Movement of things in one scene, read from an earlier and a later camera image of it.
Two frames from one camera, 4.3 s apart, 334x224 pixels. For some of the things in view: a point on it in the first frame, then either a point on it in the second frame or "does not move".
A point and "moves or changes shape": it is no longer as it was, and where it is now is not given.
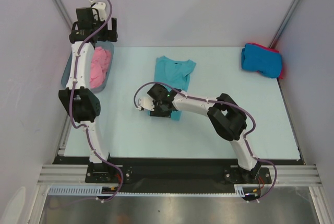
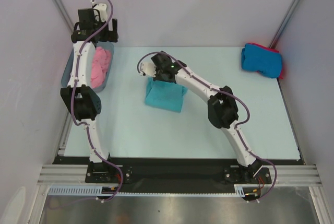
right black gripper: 160,113 → 162,77
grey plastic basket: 66,75 does not move
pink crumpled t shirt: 99,65 does not move
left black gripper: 109,35 does not move
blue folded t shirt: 257,58 does not move
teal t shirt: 176,72 moves or changes shape
